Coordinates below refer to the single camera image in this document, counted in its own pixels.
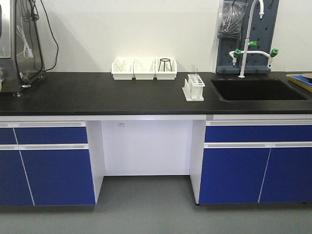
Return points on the black wire tripod stand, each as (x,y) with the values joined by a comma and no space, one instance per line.
(165,65)

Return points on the white test tube rack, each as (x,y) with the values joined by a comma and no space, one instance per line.
(193,88)

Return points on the blue base cabinet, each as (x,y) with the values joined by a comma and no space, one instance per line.
(45,164)
(255,163)

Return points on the grey-blue pegboard drying rack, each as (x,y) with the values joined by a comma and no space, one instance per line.
(261,36)

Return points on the middle white storage bin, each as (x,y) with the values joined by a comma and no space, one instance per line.
(144,68)

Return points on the stainless steel lab machine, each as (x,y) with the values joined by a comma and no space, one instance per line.
(21,60)

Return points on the left white storage bin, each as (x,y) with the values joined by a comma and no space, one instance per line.
(123,69)

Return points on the clear plastic bag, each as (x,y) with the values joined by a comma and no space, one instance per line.
(230,19)

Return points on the blue yellow tray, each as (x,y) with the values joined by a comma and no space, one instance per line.
(303,80)

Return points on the black lab sink basin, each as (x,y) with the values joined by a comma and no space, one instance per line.
(256,90)

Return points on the white storage bin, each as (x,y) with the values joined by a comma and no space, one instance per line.
(166,75)
(123,69)
(144,68)

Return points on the white gooseneck lab faucet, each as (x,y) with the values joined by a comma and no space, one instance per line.
(236,53)

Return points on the right white storage bin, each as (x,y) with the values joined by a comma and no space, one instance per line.
(166,75)

